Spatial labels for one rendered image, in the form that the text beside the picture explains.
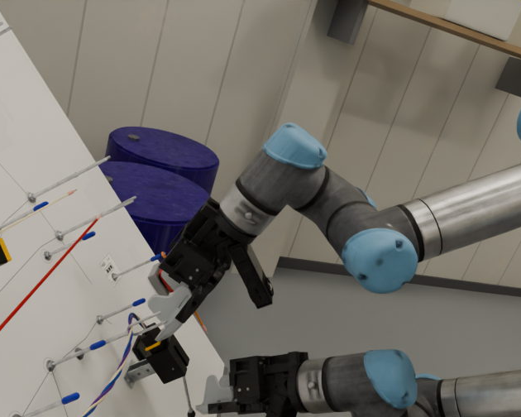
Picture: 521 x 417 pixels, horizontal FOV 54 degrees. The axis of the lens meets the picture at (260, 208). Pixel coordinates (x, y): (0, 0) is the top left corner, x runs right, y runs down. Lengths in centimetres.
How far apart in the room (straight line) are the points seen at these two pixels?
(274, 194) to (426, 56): 298
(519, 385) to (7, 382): 65
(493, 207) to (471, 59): 316
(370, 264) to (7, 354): 44
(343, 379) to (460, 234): 25
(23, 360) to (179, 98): 250
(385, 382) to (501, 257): 408
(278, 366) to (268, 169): 31
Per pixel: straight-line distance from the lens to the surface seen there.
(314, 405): 77
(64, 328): 80
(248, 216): 68
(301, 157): 66
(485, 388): 83
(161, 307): 76
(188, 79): 307
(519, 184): 69
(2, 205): 80
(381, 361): 72
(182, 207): 198
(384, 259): 59
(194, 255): 72
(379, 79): 347
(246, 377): 83
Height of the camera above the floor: 165
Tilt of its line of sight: 21 degrees down
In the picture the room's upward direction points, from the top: 18 degrees clockwise
